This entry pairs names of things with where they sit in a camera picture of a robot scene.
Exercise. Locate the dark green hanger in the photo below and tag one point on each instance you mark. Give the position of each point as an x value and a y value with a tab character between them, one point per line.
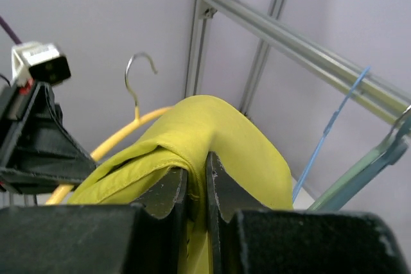
385	154

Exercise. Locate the cream plastic hanger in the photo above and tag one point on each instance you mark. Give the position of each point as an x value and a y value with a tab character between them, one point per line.
139	120

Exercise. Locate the yellow-green trousers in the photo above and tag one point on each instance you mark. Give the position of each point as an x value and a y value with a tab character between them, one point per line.
183	137

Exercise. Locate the light blue wire hanger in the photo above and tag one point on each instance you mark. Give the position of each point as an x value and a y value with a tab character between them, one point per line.
299	184

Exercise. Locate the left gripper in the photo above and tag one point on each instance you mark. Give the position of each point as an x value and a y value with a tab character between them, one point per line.
37	152

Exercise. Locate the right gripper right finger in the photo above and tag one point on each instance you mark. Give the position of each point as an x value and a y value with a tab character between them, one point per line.
245	236

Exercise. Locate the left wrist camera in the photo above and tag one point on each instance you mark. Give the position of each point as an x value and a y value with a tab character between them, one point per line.
40	62

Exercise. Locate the aluminium hanging rail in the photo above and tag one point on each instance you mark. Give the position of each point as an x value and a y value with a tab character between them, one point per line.
375	94

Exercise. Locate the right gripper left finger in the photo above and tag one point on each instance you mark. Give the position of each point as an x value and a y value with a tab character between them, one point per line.
145	236

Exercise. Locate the left aluminium frame post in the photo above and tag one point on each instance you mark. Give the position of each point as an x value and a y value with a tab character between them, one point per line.
199	30

